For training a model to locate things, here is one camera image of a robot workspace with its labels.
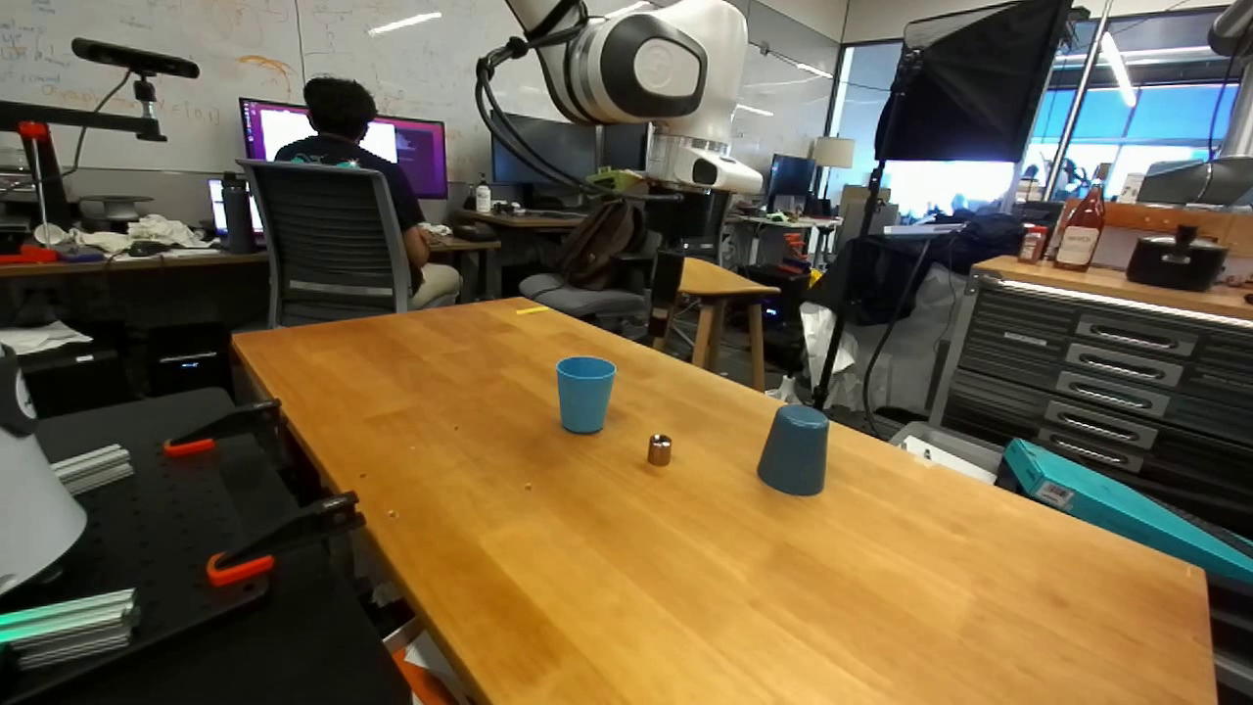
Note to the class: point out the small metallic cylinder object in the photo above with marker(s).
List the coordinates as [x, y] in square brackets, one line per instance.
[658, 448]

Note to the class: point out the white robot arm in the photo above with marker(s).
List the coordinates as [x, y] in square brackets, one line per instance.
[666, 63]

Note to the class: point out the light blue upright cup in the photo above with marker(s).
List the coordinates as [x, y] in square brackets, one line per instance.
[585, 395]

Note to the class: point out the dark blue upside-down cup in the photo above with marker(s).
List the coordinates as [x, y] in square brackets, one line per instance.
[795, 452]

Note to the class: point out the wooden stool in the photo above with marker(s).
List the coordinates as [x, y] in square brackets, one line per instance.
[716, 289]

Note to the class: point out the purple computer monitor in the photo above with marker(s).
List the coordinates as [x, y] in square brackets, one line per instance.
[407, 143]

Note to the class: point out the grey mesh office chair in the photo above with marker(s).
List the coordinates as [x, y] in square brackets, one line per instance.
[332, 254]

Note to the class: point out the seated person in black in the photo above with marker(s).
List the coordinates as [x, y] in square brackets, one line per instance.
[340, 119]

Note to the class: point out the black softbox light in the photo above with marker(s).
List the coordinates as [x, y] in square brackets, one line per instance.
[970, 83]

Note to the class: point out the teal tool case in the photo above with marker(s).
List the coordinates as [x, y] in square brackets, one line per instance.
[1125, 512]

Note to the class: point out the grey drawer cabinet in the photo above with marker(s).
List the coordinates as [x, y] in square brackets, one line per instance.
[1146, 385]

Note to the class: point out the orange-handled black clamp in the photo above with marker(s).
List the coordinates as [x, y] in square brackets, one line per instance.
[257, 558]
[257, 422]

